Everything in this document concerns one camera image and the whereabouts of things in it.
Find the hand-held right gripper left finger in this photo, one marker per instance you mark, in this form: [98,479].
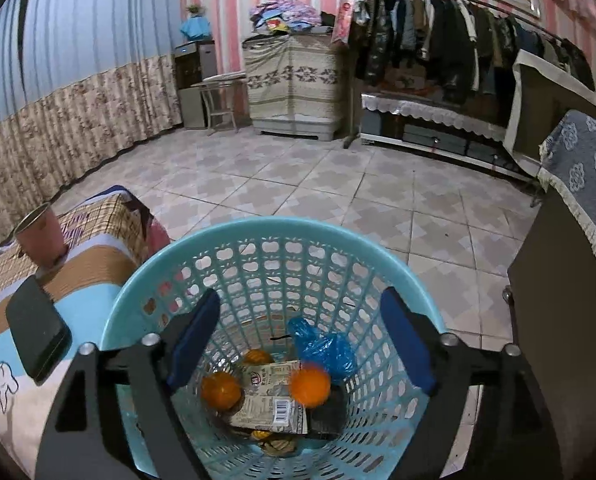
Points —
[193,342]

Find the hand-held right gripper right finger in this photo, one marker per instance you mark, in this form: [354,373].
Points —
[408,342]

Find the large orange peel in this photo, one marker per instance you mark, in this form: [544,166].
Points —
[220,391]

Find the small orange peel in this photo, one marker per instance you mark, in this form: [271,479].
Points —
[261,434]
[258,358]

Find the blue plastic bag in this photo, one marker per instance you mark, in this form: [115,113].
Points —
[323,347]

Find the patterned snack wrapper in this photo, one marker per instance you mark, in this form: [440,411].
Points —
[268,405]

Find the small orange fruit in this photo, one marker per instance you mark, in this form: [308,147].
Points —
[310,385]

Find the black box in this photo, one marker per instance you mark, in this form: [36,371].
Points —
[329,415]

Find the teal plastic basket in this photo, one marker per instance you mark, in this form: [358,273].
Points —
[278,260]

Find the brown paper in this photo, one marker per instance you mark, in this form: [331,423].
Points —
[278,446]

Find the black case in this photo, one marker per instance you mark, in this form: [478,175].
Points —
[37,332]

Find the dark brown cabinet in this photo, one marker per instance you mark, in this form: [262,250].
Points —
[568,360]

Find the pink mug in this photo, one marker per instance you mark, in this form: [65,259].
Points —
[43,237]

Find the low stand with lace cloth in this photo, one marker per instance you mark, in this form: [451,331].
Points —
[438,130]

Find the small folding table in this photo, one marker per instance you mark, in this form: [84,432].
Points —
[223,100]

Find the grey floral fringed cloth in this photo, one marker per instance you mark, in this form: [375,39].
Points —
[585,170]

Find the grey water dispenser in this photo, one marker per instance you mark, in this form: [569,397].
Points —
[193,85]

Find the cabinet with patterned cloth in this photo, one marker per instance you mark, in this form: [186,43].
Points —
[293,90]

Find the dark screen with white cloth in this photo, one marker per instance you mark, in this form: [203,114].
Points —
[548,105]

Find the clothes rack with clothes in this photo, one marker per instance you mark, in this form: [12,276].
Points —
[453,45]

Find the blue cloth over plant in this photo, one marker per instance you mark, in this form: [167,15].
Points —
[196,25]

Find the pink hanging bag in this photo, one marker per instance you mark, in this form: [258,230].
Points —
[343,15]

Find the pile of clothes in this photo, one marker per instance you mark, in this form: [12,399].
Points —
[285,15]

